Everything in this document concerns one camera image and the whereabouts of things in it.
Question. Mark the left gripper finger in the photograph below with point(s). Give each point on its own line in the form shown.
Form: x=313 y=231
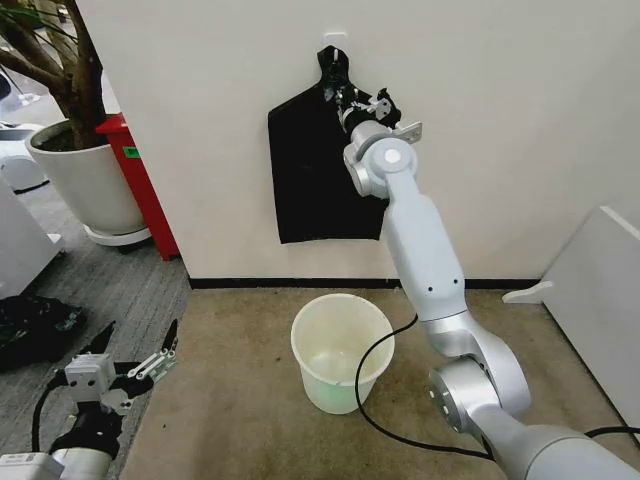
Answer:
x=102 y=341
x=159 y=361

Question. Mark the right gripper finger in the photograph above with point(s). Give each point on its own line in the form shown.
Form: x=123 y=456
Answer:
x=387 y=106
x=347 y=97

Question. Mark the black garbage bag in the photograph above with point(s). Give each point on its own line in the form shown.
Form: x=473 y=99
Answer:
x=310 y=175

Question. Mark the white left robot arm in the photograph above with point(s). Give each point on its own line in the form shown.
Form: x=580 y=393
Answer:
x=75 y=464

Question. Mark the white rounded robot base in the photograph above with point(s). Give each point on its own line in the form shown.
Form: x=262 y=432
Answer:
x=20 y=172

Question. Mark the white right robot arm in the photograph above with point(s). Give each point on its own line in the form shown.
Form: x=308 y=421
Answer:
x=425 y=240

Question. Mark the crumpled black plastic bag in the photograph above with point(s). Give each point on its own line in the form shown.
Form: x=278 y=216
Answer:
x=30 y=330

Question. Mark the red bin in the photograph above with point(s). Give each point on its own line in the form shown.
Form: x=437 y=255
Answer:
x=145 y=200

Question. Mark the white plastic trash bin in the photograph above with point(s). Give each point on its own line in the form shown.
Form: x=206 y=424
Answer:
x=335 y=380

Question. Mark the white pot saucer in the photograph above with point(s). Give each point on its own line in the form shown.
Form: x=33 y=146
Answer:
x=117 y=237

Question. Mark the white cabinet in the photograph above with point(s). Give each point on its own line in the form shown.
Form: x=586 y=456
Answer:
x=25 y=250

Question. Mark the white round plant pot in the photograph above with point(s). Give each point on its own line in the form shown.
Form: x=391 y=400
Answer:
x=85 y=185

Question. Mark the black baseboard strip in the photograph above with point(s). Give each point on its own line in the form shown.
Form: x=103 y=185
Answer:
x=300 y=283

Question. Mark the green potted tree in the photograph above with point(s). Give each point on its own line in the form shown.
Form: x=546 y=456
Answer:
x=75 y=75

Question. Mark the white board furniture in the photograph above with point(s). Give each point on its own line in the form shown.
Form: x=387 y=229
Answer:
x=595 y=290

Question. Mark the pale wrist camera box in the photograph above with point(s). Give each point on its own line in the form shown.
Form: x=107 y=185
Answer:
x=89 y=374

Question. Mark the white wall hook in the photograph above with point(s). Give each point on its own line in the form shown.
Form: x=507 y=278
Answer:
x=335 y=40

